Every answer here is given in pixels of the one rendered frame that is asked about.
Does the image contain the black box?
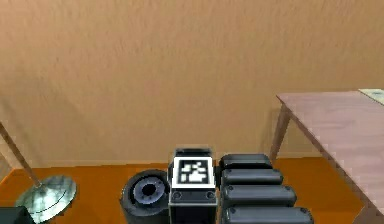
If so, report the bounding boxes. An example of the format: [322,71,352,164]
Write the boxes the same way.
[0,206,36,224]

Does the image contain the pale wooden table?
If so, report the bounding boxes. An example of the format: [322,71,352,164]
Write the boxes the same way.
[268,90,384,224]

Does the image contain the floor lamp with metal base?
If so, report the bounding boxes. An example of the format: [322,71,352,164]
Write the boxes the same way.
[0,121,78,224]

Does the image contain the pale green flat paper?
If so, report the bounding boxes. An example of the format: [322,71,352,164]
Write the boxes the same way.
[358,88,384,106]

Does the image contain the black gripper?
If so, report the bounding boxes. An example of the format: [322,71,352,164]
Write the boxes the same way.
[119,169,171,224]

